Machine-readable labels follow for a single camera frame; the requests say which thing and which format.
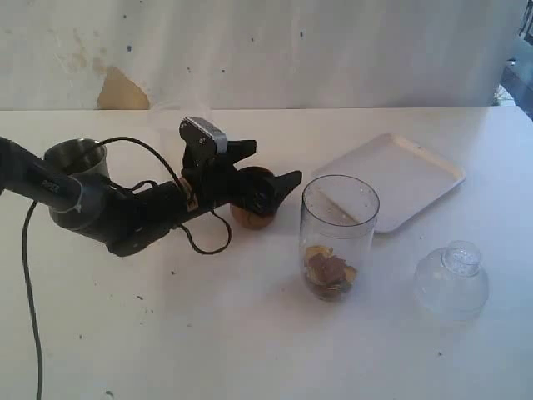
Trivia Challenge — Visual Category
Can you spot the reddish-brown apple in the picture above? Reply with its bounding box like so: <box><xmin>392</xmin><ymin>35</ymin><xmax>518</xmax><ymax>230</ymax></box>
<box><xmin>303</xmin><ymin>245</ymin><xmax>358</xmax><ymax>302</ymax></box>

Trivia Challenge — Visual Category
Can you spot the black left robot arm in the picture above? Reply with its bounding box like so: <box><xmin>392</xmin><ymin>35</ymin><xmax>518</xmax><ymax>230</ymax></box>
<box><xmin>1</xmin><ymin>138</ymin><xmax>267</xmax><ymax>257</ymax></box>

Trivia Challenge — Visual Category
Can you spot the translucent plastic container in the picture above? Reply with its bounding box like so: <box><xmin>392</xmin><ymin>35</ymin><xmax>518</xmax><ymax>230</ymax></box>
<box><xmin>147</xmin><ymin>100</ymin><xmax>213</xmax><ymax>136</ymax></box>

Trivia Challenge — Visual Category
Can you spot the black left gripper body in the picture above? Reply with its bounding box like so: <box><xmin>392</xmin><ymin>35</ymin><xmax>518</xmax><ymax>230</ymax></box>
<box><xmin>181</xmin><ymin>161</ymin><xmax>258</xmax><ymax>217</ymax></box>

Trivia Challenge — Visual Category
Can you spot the brown wooden cup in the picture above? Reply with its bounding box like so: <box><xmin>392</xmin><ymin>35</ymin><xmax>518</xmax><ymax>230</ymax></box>
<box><xmin>230</xmin><ymin>166</ymin><xmax>276</xmax><ymax>230</ymax></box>

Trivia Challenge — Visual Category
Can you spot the clear plastic shaker lid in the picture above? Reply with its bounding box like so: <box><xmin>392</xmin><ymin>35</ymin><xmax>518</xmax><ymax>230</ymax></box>
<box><xmin>413</xmin><ymin>241</ymin><xmax>490</xmax><ymax>321</ymax></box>

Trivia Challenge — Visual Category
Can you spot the clear plastic shaker cup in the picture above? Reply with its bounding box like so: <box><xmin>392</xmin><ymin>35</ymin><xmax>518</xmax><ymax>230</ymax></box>
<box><xmin>299</xmin><ymin>174</ymin><xmax>380</xmax><ymax>298</ymax></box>

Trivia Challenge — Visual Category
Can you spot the black cable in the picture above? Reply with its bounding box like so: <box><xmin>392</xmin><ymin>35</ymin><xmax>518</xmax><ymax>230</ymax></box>
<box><xmin>20</xmin><ymin>136</ymin><xmax>232</xmax><ymax>400</ymax></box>

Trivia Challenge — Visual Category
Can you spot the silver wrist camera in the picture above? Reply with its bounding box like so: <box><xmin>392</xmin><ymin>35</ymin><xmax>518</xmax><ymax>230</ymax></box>
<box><xmin>179</xmin><ymin>117</ymin><xmax>227</xmax><ymax>168</ymax></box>

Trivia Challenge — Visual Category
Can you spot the white square tray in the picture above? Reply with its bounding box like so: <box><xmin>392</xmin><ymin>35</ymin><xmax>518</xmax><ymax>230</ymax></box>
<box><xmin>313</xmin><ymin>133</ymin><xmax>466</xmax><ymax>233</ymax></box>

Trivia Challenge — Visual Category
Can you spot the stainless steel cup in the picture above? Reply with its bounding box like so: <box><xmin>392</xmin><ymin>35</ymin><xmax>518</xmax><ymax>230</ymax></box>
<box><xmin>43</xmin><ymin>138</ymin><xmax>110</xmax><ymax>186</ymax></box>

